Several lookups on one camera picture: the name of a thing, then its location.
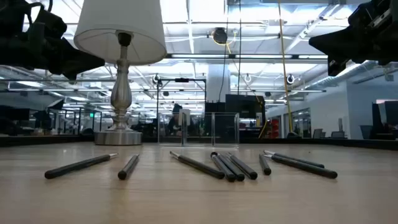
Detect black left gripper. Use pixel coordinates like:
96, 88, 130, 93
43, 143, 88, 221
0, 29, 106, 81

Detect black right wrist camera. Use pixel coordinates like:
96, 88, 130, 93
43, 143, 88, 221
347, 0, 385, 19

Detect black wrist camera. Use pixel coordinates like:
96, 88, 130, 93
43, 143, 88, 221
30, 8, 68, 40
347, 0, 385, 19

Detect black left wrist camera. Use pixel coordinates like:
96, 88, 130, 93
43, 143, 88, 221
30, 8, 68, 40

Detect clear acrylic organizer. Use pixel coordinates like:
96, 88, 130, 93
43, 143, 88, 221
157, 111, 240, 147

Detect white shade silver table lamp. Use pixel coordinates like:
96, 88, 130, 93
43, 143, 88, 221
73, 0, 168, 146

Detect black aluminium table frame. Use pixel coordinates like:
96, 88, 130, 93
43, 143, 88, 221
0, 134, 398, 151

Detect red storage bins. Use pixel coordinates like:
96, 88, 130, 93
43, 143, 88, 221
269, 119, 280, 139

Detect yellow hanging cable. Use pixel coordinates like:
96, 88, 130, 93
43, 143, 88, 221
277, 0, 295, 135

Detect person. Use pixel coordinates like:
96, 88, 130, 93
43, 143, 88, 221
167, 103, 185, 137

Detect black metal frame stand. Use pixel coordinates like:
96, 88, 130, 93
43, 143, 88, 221
156, 77, 207, 144

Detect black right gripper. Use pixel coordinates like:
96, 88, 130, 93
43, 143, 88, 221
308, 7, 398, 77

